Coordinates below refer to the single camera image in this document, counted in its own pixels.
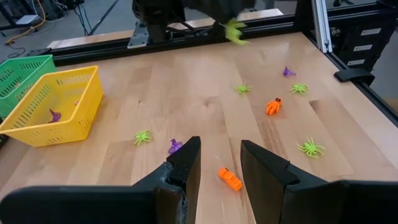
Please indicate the purple witch hat toy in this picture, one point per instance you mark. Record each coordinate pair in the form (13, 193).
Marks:
(55, 115)
(288, 72)
(175, 145)

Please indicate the green plastic spider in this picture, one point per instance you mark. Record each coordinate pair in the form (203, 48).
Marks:
(234, 31)
(299, 88)
(242, 89)
(311, 148)
(143, 137)

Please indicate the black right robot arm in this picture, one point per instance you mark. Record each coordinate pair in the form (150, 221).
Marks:
(155, 18)

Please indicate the silver aluminium frame post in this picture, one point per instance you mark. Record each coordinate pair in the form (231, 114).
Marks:
(321, 25)

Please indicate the yellow plastic basket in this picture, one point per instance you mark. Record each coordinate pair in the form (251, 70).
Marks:
(46, 133)

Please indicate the orange pumpkin toy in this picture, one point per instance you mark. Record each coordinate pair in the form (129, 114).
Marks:
(230, 179)
(273, 106)

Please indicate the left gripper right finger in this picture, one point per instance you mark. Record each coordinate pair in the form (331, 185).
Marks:
(311, 205)

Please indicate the green plastic basket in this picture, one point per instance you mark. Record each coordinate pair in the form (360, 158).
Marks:
(28, 59)

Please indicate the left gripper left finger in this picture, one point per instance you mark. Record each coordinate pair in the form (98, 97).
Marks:
(93, 205)

